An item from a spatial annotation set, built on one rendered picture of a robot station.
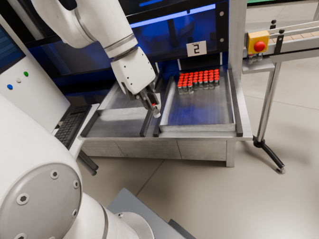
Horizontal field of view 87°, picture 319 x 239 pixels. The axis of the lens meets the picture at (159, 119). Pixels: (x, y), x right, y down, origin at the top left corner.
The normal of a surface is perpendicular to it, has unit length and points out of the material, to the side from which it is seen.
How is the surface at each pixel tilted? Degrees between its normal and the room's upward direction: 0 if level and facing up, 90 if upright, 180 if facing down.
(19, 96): 90
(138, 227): 0
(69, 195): 93
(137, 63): 78
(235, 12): 90
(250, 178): 0
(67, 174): 86
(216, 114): 0
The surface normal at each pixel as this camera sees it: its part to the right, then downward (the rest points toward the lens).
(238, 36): -0.20, 0.71
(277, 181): -0.26, -0.70
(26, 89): 0.97, -0.15
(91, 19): -0.07, 0.56
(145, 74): 0.73, 0.15
